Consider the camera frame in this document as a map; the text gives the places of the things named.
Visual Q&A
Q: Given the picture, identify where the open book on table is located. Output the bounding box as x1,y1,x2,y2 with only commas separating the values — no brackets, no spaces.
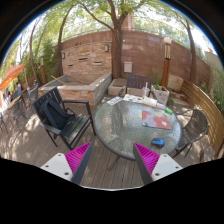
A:
124,94,157,107

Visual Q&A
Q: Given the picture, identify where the orange patio umbrella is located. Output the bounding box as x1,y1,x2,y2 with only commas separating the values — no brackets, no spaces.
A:
0,64,25,90

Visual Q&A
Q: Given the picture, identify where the black backpack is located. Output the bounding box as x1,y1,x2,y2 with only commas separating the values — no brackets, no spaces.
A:
40,99,75,130

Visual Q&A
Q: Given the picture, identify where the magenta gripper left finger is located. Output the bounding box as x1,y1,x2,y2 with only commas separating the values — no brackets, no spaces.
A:
40,142,93,185

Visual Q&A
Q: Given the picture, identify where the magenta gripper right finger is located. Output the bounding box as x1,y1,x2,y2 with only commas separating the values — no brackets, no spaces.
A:
132,142,184,186

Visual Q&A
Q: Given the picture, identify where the leaflet on table edge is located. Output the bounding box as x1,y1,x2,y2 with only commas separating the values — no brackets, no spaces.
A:
106,96,122,105

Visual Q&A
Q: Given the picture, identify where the large tree trunk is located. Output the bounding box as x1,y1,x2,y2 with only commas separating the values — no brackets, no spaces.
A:
75,0,141,78

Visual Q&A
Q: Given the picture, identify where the wooden post lamp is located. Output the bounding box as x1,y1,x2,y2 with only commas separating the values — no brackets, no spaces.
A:
161,37,172,88

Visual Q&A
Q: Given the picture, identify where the green marker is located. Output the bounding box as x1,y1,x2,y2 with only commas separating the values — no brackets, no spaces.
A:
164,107,173,115

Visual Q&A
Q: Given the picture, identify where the grey wicker chair right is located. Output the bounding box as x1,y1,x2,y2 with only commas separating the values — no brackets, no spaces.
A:
174,109,208,157

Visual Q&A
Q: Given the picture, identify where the metal chair far left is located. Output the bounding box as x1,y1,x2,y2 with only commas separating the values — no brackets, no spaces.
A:
7,84,38,127

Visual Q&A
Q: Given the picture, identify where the round glass patio table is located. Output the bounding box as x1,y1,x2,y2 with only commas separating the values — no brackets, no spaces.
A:
94,100,182,160

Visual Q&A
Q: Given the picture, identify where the grey wall utility box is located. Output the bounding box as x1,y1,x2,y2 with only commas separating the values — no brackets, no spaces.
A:
124,62,132,73

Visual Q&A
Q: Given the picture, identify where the colourful mouse pad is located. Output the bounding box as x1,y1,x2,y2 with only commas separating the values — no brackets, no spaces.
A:
139,110,171,130

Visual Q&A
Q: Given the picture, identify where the square concrete planter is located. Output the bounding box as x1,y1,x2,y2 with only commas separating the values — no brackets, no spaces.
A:
108,78,127,96

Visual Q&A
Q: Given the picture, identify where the dark chair behind table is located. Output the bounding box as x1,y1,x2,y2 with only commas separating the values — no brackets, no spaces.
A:
118,74,152,96

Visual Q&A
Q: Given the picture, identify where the white planter box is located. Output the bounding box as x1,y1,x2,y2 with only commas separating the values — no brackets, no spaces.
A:
151,85,170,105

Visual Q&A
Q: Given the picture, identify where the blue computer mouse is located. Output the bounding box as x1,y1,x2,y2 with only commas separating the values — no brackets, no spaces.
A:
151,138,165,148

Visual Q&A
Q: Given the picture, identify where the plastic cup with straw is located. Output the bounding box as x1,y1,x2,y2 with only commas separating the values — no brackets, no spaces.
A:
142,82,150,98

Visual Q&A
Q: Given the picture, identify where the black slatted patio chair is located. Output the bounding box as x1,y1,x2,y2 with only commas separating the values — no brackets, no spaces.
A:
32,87,93,150

